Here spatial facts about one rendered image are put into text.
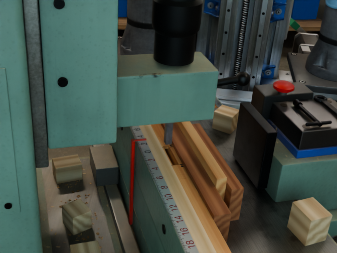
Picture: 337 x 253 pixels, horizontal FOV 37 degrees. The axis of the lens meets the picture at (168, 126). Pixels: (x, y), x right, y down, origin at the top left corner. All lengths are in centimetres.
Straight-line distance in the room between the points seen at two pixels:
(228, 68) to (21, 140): 97
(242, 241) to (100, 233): 24
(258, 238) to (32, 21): 36
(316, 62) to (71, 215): 81
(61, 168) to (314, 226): 43
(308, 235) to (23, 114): 35
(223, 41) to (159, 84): 78
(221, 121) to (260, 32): 58
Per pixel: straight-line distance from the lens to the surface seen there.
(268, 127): 67
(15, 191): 56
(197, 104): 64
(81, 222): 76
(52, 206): 83
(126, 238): 74
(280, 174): 68
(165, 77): 61
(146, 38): 129
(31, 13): 52
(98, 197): 84
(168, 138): 69
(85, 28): 53
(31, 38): 52
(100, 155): 85
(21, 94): 51
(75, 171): 87
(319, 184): 72
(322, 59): 134
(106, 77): 55
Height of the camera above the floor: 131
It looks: 29 degrees down
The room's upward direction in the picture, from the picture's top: 4 degrees clockwise
